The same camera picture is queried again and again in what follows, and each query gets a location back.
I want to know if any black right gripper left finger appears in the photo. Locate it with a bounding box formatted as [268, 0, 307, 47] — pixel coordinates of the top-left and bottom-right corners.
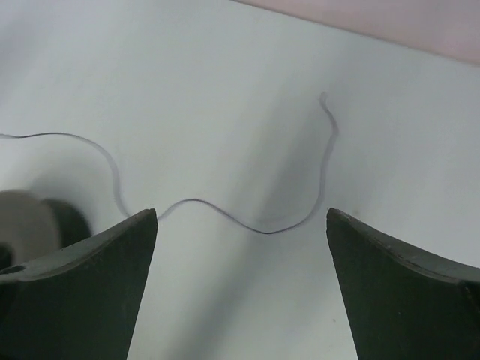
[1, 209, 158, 359]

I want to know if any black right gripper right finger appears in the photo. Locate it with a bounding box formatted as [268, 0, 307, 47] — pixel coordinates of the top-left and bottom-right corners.
[326, 208, 479, 359]

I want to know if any thin purple wire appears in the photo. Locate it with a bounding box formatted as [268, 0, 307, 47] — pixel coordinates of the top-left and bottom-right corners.
[0, 91, 340, 236]

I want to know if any dark perforated cable spool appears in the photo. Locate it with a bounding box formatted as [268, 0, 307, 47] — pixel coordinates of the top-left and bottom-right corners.
[1, 190, 92, 270]

